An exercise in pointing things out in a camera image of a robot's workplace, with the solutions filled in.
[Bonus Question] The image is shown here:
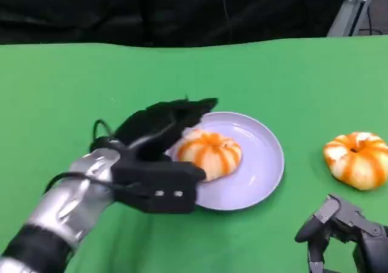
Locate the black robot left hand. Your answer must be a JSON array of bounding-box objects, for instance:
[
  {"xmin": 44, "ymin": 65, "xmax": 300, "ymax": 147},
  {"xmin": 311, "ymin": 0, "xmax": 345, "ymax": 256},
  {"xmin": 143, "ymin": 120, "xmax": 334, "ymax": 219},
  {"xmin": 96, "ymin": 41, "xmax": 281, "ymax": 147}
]
[{"xmin": 115, "ymin": 96, "xmax": 219, "ymax": 164}]

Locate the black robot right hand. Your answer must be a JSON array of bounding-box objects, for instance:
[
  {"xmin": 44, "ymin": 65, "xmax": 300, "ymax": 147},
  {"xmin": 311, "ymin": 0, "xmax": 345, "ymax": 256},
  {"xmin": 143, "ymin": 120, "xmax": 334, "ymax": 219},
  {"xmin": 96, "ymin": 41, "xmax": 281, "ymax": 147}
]
[{"xmin": 294, "ymin": 194, "xmax": 388, "ymax": 273}]

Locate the orange and white toy bread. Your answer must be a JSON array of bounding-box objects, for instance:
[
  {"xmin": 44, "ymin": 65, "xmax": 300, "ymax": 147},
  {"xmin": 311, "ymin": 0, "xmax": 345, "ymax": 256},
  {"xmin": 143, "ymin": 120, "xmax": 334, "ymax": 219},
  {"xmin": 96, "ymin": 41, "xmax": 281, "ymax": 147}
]
[
  {"xmin": 323, "ymin": 132, "xmax": 388, "ymax": 191},
  {"xmin": 176, "ymin": 129, "xmax": 243, "ymax": 182}
]

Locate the lilac plate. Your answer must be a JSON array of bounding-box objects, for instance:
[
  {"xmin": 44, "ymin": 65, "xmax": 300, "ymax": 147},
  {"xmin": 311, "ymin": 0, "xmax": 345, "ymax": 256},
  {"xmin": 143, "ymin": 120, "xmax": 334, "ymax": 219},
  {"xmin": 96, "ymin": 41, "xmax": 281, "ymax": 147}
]
[{"xmin": 165, "ymin": 112, "xmax": 285, "ymax": 212}]

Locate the black backdrop curtain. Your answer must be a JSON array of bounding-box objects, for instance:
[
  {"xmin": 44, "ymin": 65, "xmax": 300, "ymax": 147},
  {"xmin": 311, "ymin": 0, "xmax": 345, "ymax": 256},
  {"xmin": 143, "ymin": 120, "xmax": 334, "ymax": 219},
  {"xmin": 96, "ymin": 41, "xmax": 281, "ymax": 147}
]
[{"xmin": 0, "ymin": 0, "xmax": 349, "ymax": 48}]

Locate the green table cloth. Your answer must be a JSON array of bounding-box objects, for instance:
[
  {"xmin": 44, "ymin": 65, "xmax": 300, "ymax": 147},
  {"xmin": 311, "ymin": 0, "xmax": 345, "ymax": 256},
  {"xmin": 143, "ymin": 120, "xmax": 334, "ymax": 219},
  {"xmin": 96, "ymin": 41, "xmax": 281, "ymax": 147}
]
[{"xmin": 0, "ymin": 35, "xmax": 388, "ymax": 273}]

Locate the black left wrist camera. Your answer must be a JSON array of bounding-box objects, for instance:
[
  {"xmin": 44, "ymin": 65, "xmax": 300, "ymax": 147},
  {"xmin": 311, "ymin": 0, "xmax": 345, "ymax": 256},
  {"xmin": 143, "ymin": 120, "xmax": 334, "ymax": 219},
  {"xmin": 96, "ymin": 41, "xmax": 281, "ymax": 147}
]
[{"xmin": 110, "ymin": 160, "xmax": 207, "ymax": 215}]

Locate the thin black hanging cable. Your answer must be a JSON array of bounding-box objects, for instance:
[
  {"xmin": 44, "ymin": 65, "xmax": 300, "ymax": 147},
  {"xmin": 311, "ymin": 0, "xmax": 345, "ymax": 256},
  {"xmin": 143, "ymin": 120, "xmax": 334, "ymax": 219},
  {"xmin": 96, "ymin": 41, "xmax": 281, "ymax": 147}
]
[{"xmin": 222, "ymin": 0, "xmax": 235, "ymax": 40}]

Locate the grey metal frame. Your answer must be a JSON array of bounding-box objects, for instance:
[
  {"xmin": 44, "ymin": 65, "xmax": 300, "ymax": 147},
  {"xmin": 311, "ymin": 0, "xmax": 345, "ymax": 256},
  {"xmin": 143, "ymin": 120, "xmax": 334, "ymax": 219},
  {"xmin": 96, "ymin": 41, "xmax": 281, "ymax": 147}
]
[{"xmin": 327, "ymin": 0, "xmax": 376, "ymax": 37}]

